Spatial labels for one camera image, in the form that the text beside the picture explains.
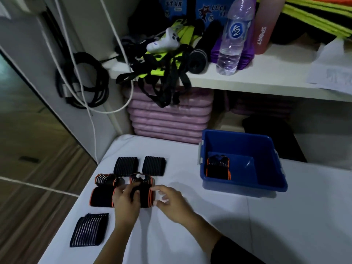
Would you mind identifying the clear plastic water bottle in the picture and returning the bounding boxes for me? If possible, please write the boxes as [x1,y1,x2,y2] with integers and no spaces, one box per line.
[216,0,256,76]

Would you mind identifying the white paper sheets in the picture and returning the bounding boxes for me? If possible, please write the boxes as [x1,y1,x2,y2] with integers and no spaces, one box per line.
[307,37,352,95]

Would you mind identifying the thick white cable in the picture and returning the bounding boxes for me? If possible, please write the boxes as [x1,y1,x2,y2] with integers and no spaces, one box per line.
[41,0,135,114]

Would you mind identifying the yellow orange agility ladder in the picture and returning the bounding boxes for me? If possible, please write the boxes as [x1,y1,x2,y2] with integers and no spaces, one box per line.
[282,0,352,39]

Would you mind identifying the small blue package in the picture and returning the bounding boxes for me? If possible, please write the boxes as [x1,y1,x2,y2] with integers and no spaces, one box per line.
[158,0,183,18]

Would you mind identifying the blue plastic bin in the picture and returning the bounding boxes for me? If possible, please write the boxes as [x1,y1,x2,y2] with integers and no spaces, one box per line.
[198,129,289,193]

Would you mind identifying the stack of pink mats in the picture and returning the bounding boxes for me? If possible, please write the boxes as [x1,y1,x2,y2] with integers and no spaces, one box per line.
[231,92,295,118]
[124,85,215,145]

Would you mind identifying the white shelf unit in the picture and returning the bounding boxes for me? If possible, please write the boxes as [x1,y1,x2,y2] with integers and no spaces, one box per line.
[0,0,352,171]

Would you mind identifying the person's left forearm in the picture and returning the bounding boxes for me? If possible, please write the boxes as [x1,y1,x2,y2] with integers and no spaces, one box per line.
[93,222,135,264]

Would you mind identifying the person's left hand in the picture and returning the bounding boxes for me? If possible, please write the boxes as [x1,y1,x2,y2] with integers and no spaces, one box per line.
[112,181,141,230]

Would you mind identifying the black cloth bag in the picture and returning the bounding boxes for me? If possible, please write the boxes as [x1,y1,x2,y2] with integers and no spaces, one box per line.
[129,2,171,36]

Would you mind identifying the person's right forearm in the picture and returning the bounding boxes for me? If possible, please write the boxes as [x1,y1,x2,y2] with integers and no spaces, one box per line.
[184,213,264,264]

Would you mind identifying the black yellow suspension straps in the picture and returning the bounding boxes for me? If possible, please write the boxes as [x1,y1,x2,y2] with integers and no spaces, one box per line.
[115,19,205,109]

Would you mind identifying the large blue package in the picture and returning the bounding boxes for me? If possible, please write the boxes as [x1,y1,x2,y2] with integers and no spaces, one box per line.
[195,0,237,24]

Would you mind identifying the thin white cable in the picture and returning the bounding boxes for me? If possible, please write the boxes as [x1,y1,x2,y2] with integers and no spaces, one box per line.
[54,0,99,162]

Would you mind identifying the pink sport bottle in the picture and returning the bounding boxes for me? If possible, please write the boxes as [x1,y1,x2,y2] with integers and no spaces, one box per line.
[253,0,286,55]

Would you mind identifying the purple bottle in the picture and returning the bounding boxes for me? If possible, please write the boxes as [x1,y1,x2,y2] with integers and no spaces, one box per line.
[210,33,255,70]

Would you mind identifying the black striped strap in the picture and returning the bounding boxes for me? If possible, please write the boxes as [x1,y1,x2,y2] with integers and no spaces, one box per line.
[142,155,167,177]
[69,213,110,248]
[113,156,139,177]

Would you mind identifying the black chair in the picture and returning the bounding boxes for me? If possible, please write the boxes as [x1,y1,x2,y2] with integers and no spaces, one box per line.
[242,115,307,162]

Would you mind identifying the white handheld controller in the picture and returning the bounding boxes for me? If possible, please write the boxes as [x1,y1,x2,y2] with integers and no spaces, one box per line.
[146,27,181,54]

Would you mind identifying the black round bag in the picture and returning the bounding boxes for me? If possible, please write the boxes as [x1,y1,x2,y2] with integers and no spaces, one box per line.
[271,13,311,44]

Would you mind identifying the black coiled cable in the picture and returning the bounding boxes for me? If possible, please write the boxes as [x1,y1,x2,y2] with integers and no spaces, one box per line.
[56,52,110,109]

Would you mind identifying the person's right hand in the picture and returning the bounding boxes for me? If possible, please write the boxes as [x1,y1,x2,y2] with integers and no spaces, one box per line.
[150,185,198,224]

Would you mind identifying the black cylindrical roller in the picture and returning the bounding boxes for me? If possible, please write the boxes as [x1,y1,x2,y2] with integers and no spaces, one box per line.
[188,20,223,74]

